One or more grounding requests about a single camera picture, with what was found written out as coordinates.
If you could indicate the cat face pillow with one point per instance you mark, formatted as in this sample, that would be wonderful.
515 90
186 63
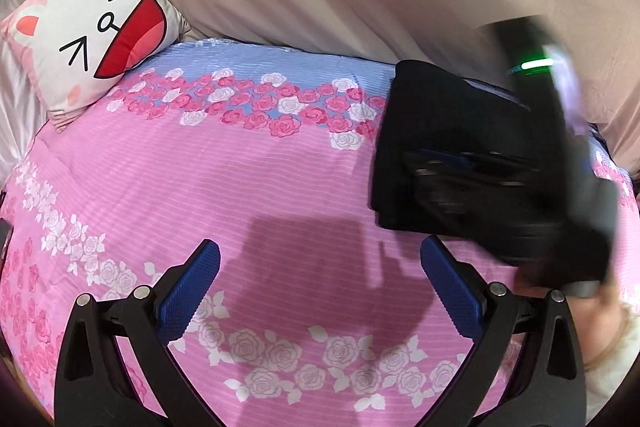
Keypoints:
74 51

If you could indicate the black pants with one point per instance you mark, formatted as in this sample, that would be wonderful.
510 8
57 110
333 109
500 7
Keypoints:
450 146

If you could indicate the pink floral bed sheet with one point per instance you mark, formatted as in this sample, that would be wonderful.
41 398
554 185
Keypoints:
318 317

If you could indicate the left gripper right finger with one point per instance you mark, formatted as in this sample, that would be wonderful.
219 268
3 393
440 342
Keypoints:
524 368

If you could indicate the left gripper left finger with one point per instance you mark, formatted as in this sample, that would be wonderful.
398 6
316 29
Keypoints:
115 367

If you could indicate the person's right hand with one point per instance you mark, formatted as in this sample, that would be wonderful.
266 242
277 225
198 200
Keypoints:
600 321

